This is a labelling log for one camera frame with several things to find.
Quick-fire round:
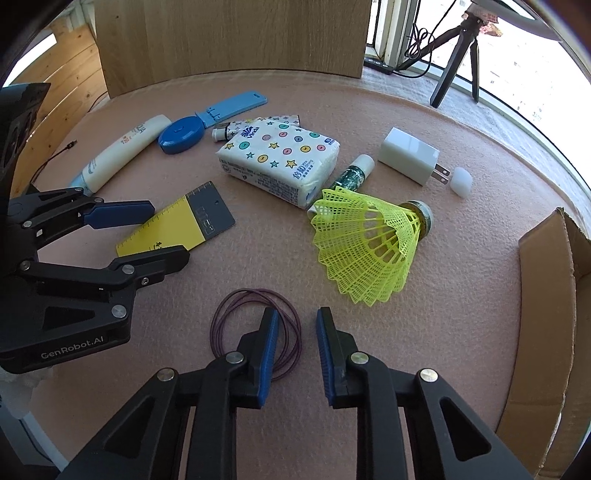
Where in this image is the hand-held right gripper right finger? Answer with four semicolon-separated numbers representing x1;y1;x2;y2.
315;307;536;480

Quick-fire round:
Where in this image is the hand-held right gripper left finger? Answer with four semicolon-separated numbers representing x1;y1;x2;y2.
58;307;280;480

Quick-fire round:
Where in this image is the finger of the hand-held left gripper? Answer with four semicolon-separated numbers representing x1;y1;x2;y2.
16;244;191;333
9;187;156;250

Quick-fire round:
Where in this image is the yellow packet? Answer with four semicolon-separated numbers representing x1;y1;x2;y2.
115;181;236;258

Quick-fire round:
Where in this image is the white lotion tube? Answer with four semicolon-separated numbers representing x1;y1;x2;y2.
69;114;172;193

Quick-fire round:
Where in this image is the purple rubber band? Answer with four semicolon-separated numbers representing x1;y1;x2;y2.
210;288;303;381

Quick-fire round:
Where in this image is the round blue tape measure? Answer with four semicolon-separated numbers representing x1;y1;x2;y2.
158;115;206;155

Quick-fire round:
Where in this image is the yellow plastic shuttlecock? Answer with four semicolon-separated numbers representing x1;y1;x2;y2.
308;187;434;308

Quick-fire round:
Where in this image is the white lip balm stick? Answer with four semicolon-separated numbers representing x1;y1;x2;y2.
211;121;252;141

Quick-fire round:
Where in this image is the patterned tissue pack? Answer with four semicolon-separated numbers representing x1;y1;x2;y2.
217;117;341;209

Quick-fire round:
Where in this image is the blue folding phone stand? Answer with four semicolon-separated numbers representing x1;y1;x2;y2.
194;90;269;130

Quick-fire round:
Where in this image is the small patterned packet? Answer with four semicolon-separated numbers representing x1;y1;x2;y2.
263;112;302;130

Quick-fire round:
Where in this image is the green glitter bottle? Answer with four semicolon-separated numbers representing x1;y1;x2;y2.
330;154;375;192

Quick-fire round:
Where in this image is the cardboard box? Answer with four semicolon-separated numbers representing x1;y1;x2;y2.
496;207;591;480

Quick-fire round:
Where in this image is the white plug charger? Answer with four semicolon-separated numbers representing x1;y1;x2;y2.
378;127;451;186

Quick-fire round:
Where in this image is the small white cap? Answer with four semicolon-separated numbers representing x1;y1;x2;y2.
450;167;472;198

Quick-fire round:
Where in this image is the pine plank panel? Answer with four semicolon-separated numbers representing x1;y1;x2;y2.
9;21;109;195

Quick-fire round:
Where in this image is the pink felt mat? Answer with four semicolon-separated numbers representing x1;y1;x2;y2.
9;69;587;480

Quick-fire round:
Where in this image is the light wooden board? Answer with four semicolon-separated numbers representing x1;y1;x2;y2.
92;0;375;100

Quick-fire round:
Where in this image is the black inline remote control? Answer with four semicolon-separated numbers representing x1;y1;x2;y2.
364;55;395;75

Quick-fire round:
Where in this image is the black tripod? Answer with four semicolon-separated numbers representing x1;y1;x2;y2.
397;11;481;109

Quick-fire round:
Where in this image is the black USB cable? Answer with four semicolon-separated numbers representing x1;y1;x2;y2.
30;90;112;183

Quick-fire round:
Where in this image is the black ring light cable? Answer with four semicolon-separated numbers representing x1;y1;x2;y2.
404;0;437;75

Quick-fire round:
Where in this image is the white ring light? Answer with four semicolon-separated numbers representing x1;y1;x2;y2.
466;0;555;42

